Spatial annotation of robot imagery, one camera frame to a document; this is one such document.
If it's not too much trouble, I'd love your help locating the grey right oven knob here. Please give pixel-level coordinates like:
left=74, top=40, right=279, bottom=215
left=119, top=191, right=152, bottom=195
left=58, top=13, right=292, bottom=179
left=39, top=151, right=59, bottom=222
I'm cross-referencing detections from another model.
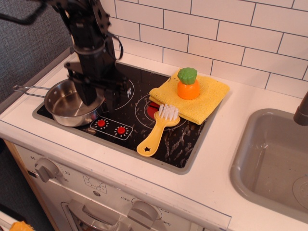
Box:
left=128, top=201, right=158, bottom=229

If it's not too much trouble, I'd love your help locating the yellow toy brush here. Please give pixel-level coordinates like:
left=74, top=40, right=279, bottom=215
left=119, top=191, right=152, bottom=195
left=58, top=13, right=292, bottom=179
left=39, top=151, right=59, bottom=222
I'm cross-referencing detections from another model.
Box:
left=137, top=104, right=180, bottom=157

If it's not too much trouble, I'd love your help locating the black toy stove top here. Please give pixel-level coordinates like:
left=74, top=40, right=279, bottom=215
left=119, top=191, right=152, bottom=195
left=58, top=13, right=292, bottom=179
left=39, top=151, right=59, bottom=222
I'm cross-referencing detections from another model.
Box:
left=33, top=64, right=216, bottom=174

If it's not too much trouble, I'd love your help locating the small steel pot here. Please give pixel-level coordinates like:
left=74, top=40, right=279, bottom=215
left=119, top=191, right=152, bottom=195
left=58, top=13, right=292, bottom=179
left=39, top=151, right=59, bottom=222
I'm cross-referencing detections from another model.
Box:
left=13, top=79, right=104, bottom=127

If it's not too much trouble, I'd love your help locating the grey left oven knob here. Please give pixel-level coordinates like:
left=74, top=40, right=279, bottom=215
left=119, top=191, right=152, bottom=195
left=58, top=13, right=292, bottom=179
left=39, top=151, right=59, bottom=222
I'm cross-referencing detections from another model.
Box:
left=35, top=158, right=59, bottom=182

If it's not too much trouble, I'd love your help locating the orange toy carrot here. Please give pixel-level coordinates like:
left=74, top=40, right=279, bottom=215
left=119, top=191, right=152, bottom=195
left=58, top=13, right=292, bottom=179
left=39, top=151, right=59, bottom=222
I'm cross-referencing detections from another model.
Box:
left=177, top=67, right=200, bottom=100

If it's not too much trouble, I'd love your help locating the grey oven knob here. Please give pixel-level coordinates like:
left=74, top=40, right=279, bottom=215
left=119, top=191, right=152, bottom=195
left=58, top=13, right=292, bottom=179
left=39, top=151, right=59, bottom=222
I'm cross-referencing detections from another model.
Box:
left=128, top=201, right=158, bottom=229
left=35, top=158, right=59, bottom=182

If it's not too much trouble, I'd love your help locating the grey faucet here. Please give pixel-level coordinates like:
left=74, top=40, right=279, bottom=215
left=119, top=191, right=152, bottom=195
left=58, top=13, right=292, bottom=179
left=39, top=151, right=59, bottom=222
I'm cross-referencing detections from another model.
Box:
left=293, top=92, right=308, bottom=126

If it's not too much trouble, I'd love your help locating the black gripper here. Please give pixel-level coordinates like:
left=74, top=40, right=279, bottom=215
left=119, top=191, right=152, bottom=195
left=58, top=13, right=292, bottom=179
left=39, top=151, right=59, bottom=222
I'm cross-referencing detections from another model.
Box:
left=64, top=45, right=128, bottom=113

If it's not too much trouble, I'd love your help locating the grey sink basin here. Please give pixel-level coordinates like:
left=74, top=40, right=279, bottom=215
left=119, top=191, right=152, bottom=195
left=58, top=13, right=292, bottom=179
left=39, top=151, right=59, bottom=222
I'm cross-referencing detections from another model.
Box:
left=230, top=108, right=308, bottom=223

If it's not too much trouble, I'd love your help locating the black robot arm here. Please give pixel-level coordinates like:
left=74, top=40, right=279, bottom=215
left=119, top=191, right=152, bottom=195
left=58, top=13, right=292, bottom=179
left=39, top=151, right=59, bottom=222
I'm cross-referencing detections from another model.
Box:
left=46, top=0, right=128, bottom=112

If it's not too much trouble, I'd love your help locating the white toy oven front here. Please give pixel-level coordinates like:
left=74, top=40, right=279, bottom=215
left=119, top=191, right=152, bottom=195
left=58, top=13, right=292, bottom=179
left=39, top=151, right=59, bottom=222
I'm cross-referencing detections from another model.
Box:
left=16, top=146, right=230, bottom=231

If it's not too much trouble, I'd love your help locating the yellow folded cloth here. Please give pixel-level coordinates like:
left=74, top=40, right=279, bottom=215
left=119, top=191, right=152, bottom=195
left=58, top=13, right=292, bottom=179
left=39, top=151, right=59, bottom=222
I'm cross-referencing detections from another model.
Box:
left=150, top=72, right=230, bottom=125

